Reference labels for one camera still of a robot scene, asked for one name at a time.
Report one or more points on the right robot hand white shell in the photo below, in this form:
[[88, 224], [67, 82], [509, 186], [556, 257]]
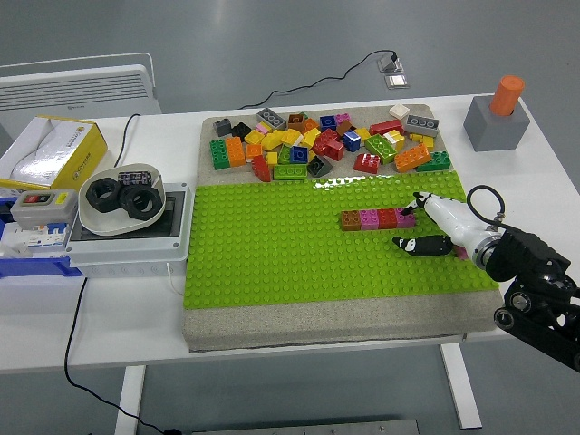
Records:
[[453, 222]]

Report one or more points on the magenta square toy brick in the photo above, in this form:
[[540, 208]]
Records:
[[406, 219]]

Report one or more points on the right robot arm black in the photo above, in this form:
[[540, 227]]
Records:
[[525, 256]]

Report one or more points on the green long toy brick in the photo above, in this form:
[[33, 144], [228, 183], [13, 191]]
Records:
[[380, 149], [218, 154], [435, 161], [290, 172]]

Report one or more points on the red square toy brick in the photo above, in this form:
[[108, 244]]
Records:
[[388, 218]]

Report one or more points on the orange long toy brick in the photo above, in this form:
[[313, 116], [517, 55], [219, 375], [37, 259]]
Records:
[[411, 158], [235, 151]]

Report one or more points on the grey long toy brick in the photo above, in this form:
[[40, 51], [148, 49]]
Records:
[[422, 125], [271, 117]]

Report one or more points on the brown square toy brick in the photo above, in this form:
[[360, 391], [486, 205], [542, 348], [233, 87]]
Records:
[[345, 128], [351, 220], [296, 121]]

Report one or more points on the yellow white toy brick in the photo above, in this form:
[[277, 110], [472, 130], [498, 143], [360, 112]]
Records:
[[393, 139]]

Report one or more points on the red long toy brick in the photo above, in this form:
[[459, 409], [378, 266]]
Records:
[[261, 168], [386, 128]]

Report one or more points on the white square toy brick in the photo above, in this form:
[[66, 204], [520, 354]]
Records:
[[399, 110]]

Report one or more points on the blue white toy brick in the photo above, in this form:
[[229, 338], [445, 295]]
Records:
[[351, 140]]

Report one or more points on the black square toy brick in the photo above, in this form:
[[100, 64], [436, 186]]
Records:
[[240, 130], [319, 167]]

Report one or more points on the blue square toy brick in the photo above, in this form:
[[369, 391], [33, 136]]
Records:
[[327, 122], [299, 154]]

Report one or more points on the orange square toy brick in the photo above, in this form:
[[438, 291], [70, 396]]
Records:
[[254, 151], [311, 125]]

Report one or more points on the green studded baseplate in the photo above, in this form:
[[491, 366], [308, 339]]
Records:
[[281, 254]]

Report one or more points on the green square toy brick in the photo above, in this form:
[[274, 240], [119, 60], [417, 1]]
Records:
[[284, 155]]

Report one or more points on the small yellow toy brick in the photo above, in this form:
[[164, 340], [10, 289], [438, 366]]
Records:
[[272, 158]]

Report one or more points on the small pink white toy brick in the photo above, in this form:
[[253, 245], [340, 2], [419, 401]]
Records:
[[262, 127]]

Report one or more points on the dark grey square toy brick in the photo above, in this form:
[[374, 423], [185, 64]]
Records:
[[222, 127]]

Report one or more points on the grey block holder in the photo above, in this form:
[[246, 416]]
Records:
[[494, 129]]

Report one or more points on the orange cylinder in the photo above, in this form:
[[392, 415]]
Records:
[[506, 96]]

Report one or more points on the grey-brown mat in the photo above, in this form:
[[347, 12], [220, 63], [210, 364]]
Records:
[[344, 324]]

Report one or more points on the closed floor socket plate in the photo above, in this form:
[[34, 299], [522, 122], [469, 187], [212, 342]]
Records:
[[397, 81]]

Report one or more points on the white table leg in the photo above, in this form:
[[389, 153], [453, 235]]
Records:
[[130, 399], [462, 389]]

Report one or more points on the open floor socket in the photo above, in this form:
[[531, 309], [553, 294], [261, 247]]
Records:
[[390, 64]]

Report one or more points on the large black hex nut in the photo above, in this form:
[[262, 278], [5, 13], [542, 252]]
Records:
[[151, 201], [102, 193]]

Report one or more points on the black cylindrical capacitor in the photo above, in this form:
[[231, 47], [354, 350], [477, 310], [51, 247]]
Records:
[[134, 177]]

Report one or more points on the grey electrical distribution box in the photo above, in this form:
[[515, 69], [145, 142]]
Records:
[[131, 254]]

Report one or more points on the white bowl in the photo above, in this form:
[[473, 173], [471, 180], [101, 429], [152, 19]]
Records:
[[104, 222]]

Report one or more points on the white panel heater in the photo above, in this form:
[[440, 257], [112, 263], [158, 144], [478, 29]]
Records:
[[72, 86]]

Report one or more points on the yellow white cardboard box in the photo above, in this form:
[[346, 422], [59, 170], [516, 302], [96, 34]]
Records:
[[54, 149]]

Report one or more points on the white blue circuit breaker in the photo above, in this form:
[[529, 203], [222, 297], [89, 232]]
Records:
[[45, 235]]

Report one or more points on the blue plastic bin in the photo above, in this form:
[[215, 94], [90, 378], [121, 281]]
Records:
[[36, 268]]

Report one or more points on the grey metal base plate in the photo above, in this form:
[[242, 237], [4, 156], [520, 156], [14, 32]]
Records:
[[308, 428]]

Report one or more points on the grey push-button switch box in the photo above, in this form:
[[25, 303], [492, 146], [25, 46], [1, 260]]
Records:
[[43, 206]]

